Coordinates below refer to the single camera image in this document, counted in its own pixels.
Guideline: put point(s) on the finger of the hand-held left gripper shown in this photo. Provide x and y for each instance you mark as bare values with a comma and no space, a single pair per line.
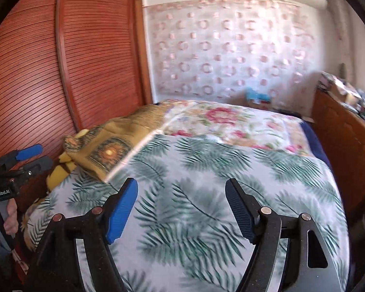
38,164
29,152

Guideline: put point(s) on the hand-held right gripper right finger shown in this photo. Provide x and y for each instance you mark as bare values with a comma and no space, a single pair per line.
240,210

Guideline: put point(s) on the floral quilt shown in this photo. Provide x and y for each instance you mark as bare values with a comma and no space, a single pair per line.
231,121

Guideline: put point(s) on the blue box behind bed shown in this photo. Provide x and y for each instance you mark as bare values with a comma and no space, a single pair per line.
257,95

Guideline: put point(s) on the open cardboard box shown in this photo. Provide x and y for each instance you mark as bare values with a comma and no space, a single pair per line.
343,92

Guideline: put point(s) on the mustard patterned shirt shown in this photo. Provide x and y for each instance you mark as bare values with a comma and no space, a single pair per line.
109,146

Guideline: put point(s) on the navy blue bed cover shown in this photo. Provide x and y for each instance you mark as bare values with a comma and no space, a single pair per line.
313,137

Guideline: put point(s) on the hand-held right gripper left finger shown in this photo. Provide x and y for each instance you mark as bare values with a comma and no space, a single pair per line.
121,216

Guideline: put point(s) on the dark oval ornament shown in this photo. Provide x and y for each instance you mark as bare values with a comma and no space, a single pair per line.
342,70

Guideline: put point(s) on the long wooden cabinet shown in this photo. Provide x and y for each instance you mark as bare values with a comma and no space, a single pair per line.
337,127

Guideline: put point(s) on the sheer circle-patterned curtain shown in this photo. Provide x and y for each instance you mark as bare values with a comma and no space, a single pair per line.
216,51

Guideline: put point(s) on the wooden louvered wardrobe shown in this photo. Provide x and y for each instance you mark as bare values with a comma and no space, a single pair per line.
94,51

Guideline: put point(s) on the palm leaf bedsheet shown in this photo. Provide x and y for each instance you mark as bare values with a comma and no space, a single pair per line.
200,188

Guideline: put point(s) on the yellow plush toy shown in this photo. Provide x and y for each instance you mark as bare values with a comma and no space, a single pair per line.
59,170

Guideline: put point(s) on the person's left hand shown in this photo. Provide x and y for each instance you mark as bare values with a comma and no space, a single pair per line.
11,219

